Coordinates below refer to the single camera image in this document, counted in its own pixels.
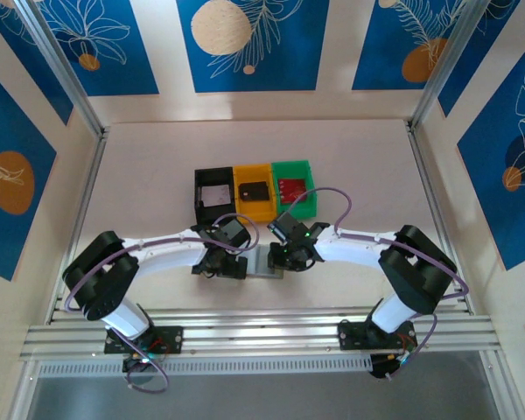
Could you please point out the grey leather card holder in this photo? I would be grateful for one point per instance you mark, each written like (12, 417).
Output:
(260, 262)

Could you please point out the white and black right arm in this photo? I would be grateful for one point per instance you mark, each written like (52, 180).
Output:
(354, 249)

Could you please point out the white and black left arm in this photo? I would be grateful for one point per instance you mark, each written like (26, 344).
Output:
(166, 258)

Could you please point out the white VIP card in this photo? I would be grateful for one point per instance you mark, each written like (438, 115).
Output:
(216, 196)

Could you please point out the black VIP card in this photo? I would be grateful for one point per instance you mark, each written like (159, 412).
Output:
(254, 191)

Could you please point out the red VIP card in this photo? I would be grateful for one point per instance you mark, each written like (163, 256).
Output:
(295, 194)
(294, 183)
(293, 179)

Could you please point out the black plastic bin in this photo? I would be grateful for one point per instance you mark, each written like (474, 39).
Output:
(214, 216)

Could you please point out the yellow plastic bin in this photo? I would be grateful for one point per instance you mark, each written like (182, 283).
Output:
(254, 212)

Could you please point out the green plastic bin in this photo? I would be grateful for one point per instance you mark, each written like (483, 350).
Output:
(306, 210)

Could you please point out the wide aluminium base beam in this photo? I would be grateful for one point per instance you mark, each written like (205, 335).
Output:
(262, 345)

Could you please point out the right controller board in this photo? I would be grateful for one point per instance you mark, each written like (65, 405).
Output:
(380, 365)

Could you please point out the controller board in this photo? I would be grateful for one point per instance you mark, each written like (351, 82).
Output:
(133, 365)
(380, 365)

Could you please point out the left controller board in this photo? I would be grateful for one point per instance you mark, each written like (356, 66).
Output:
(133, 365)

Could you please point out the slim aluminium table rail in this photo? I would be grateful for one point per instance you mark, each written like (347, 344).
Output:
(262, 317)

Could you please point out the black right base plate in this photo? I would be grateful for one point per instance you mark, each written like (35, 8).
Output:
(350, 337)

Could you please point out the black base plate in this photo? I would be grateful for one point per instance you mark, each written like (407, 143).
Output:
(170, 339)
(350, 337)

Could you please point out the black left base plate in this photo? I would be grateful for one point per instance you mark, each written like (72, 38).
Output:
(170, 339)

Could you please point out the aluminium side rail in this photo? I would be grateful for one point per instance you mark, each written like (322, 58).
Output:
(79, 219)
(439, 219)

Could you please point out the blue floral wall panel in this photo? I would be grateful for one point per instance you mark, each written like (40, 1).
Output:
(289, 65)
(114, 65)
(9, 245)
(376, 65)
(461, 74)
(507, 219)
(26, 65)

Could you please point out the aluminium corner post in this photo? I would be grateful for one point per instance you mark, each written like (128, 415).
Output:
(62, 65)
(444, 65)

